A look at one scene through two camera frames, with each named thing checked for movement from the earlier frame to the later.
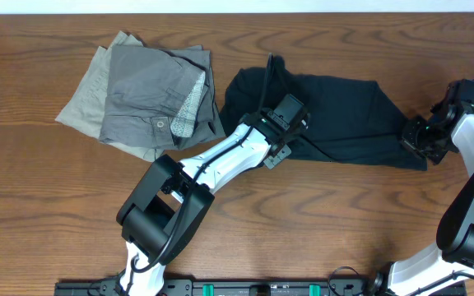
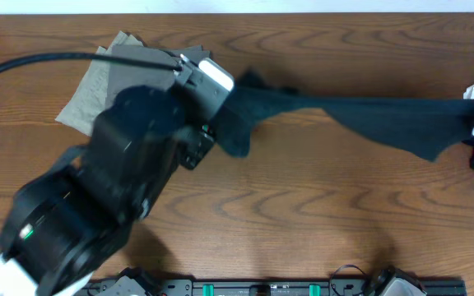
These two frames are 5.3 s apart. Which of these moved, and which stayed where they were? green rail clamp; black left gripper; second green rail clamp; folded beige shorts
Moved: black left gripper
Stayed: green rail clamp; second green rail clamp; folded beige shorts
